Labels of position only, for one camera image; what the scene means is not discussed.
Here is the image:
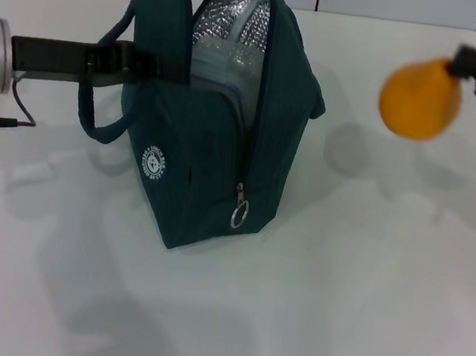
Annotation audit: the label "clear blue-sealed food container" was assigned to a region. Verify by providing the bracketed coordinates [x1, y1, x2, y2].
[185, 37, 261, 113]

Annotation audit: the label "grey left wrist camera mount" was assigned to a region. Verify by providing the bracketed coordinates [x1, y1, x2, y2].
[10, 64, 142, 94]

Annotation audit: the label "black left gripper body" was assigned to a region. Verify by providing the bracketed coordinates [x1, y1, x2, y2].
[7, 27, 148, 85]

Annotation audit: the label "dark teal insulated lunch bag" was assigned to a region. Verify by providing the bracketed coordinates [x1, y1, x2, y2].
[61, 0, 339, 267]

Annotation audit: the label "orange pear with stem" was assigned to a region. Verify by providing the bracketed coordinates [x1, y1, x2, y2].
[374, 49, 468, 146]

